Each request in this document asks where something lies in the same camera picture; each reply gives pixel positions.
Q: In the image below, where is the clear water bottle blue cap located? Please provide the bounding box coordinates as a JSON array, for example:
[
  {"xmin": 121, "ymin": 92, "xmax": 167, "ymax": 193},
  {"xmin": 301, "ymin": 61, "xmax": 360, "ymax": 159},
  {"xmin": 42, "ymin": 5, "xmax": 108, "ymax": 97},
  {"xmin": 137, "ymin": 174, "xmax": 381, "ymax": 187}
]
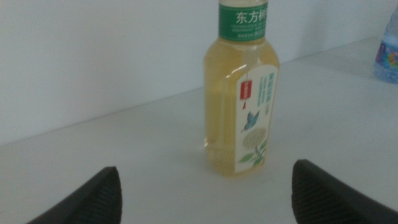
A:
[{"xmin": 372, "ymin": 6, "xmax": 398, "ymax": 85}]

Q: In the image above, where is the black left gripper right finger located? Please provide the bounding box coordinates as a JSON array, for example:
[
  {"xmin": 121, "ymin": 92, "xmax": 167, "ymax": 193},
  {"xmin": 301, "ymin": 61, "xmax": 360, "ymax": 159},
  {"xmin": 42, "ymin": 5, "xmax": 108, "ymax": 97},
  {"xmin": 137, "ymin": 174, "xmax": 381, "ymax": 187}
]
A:
[{"xmin": 291, "ymin": 159, "xmax": 398, "ymax": 224}]

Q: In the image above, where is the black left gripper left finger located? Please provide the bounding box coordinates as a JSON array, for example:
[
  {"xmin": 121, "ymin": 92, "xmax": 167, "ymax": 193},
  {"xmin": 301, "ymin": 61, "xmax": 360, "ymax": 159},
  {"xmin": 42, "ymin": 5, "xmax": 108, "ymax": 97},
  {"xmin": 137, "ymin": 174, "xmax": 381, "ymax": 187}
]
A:
[{"xmin": 26, "ymin": 166, "xmax": 123, "ymax": 224}]

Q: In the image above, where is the yellow tea bottle green label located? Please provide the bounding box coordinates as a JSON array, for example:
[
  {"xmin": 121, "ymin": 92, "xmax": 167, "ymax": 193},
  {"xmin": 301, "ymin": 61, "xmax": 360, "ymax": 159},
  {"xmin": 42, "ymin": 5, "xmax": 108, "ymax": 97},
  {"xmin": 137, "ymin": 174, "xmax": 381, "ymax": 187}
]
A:
[{"xmin": 203, "ymin": 0, "xmax": 280, "ymax": 179}]

